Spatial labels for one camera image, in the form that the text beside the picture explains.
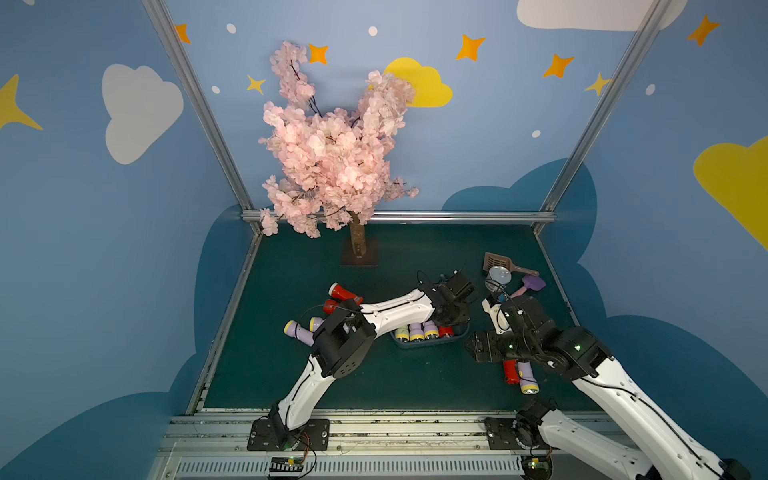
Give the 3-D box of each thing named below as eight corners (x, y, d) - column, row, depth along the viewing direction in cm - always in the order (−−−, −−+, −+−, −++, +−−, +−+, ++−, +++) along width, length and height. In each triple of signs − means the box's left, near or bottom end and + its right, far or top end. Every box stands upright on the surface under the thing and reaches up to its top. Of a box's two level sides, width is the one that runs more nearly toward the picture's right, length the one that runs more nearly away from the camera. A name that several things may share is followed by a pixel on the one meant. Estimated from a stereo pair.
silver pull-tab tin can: (487, 291, 103) (490, 284, 100) (482, 272, 109) (485, 264, 105) (509, 291, 103) (514, 284, 100) (503, 272, 109) (507, 265, 105)
